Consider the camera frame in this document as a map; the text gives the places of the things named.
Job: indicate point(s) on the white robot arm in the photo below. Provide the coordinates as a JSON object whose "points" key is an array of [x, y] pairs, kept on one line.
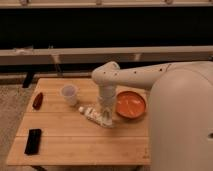
{"points": [[180, 110]]}

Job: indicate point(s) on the black rectangular box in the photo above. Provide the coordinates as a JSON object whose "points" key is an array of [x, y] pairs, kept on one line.
{"points": [[33, 142]]}

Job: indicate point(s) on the white plastic bottle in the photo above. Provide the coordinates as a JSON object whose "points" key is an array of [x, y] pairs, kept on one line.
{"points": [[90, 114]]}

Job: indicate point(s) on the dark red chip bag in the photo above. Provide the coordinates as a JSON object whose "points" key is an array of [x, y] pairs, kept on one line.
{"points": [[38, 101]]}

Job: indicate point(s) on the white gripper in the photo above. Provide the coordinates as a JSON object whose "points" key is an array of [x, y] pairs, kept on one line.
{"points": [[106, 98]]}

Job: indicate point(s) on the orange ceramic bowl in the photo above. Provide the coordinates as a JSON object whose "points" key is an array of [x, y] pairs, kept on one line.
{"points": [[130, 104]]}

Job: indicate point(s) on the wooden table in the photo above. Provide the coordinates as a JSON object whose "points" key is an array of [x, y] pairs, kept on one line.
{"points": [[69, 139]]}

